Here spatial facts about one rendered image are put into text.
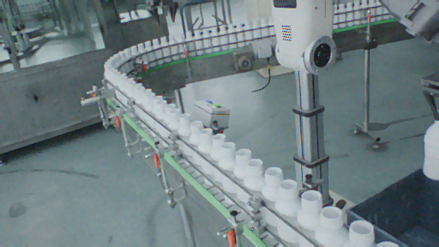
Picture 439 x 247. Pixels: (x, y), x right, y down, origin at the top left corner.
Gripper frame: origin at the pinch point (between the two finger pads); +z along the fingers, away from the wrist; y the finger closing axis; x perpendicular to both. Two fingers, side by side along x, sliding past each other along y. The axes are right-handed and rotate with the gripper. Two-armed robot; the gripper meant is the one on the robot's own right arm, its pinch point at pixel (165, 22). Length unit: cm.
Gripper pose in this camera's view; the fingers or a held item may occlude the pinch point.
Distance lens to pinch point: 153.4
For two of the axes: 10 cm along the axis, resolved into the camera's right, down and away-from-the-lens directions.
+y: -8.6, 3.2, -4.1
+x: 5.0, 2.9, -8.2
